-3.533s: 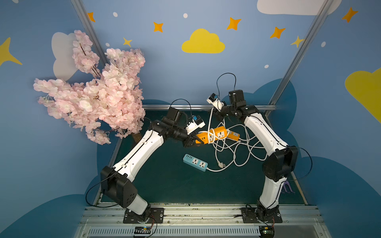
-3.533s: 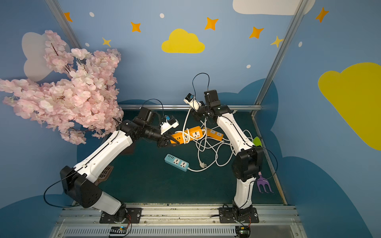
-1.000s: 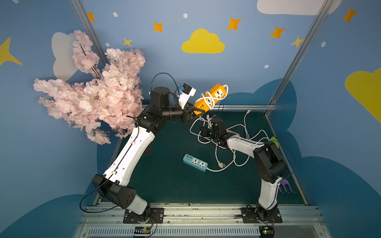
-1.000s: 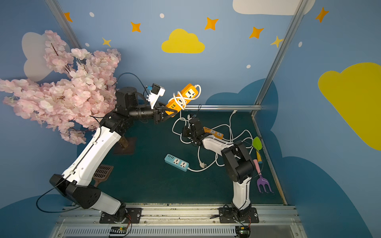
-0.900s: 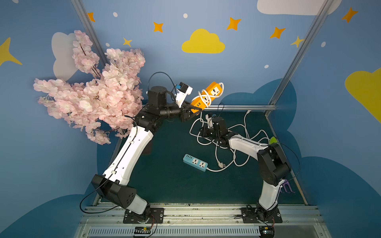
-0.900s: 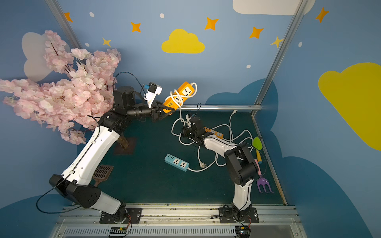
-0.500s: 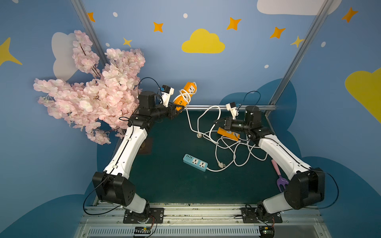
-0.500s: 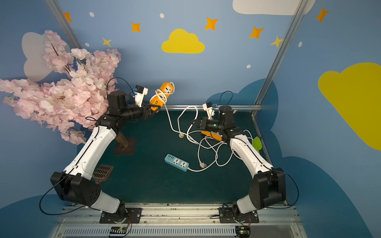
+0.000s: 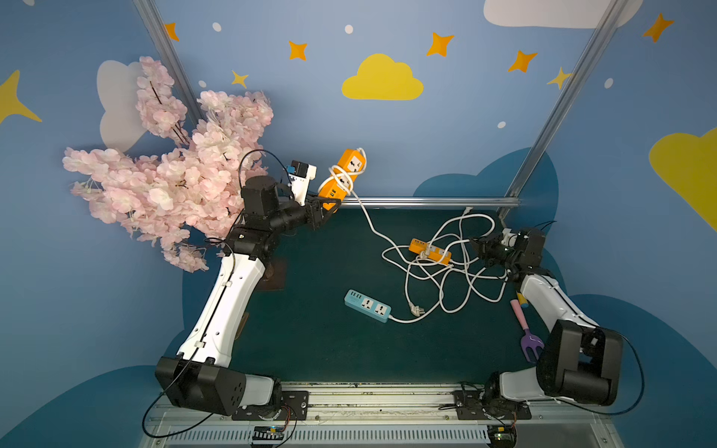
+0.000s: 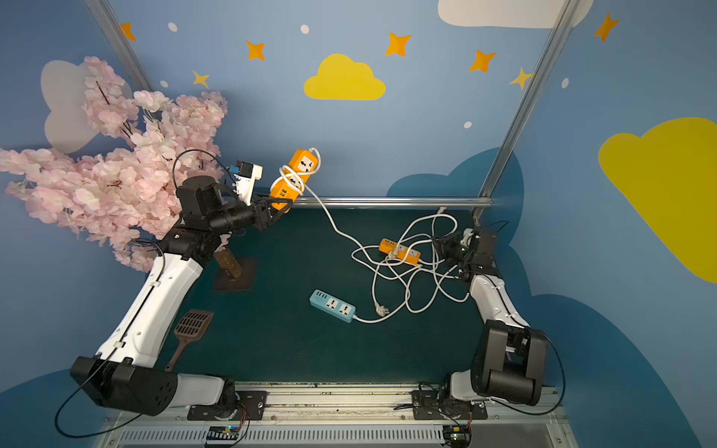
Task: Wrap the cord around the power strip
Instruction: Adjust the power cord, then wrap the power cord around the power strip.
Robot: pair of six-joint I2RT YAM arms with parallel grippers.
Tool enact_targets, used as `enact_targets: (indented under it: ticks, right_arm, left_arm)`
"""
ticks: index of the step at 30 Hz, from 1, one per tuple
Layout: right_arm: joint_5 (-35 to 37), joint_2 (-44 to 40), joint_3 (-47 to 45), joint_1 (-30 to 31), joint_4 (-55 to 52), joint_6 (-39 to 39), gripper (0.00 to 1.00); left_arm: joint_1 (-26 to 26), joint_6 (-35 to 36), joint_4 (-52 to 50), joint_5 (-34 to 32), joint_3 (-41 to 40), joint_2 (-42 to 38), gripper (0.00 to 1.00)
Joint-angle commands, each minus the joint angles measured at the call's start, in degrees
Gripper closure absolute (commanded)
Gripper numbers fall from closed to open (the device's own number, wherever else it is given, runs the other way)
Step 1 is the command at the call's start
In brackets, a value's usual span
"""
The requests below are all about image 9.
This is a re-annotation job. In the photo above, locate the white cord of far strip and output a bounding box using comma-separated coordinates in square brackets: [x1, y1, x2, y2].
[382, 206, 510, 315]

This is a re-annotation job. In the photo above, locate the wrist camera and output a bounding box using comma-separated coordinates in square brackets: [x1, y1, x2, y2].
[502, 228, 519, 248]
[287, 161, 317, 206]

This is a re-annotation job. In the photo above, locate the right controller board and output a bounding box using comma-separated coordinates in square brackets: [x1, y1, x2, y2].
[487, 426, 517, 448]

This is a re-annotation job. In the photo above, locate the orange power strip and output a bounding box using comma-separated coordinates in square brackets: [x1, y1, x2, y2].
[409, 239, 452, 265]
[319, 147, 367, 212]

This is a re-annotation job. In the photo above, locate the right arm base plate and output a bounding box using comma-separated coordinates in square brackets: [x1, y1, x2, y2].
[452, 389, 532, 423]

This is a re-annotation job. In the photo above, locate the white cord of teal strip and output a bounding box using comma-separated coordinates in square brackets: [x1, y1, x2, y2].
[388, 262, 483, 325]

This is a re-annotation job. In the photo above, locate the aluminium front rail frame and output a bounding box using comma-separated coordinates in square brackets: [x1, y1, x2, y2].
[140, 383, 623, 447]

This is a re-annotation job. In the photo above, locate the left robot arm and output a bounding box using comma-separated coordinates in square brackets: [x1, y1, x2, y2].
[155, 175, 342, 416]

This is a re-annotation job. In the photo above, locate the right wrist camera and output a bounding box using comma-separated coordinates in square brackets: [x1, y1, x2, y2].
[502, 228, 519, 248]

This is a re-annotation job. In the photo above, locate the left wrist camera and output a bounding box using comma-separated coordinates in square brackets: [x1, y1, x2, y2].
[287, 161, 317, 206]

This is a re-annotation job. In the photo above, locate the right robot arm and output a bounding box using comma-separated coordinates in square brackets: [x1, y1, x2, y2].
[471, 228, 624, 406]

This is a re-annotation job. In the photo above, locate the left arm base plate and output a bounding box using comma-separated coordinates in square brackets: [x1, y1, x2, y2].
[232, 390, 310, 422]

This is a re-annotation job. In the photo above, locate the teal power strip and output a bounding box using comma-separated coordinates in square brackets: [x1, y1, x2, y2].
[344, 289, 391, 323]

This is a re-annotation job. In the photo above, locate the controller board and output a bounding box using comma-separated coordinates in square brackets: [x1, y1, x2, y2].
[487, 426, 517, 448]
[250, 427, 288, 446]

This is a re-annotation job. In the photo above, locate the left controller board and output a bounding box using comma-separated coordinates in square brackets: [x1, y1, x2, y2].
[250, 427, 288, 446]

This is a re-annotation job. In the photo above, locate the green toy shovel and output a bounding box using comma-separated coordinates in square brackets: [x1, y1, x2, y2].
[516, 292, 530, 309]

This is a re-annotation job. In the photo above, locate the pink cherry blossom tree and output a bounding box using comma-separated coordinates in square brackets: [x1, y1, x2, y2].
[63, 57, 274, 273]

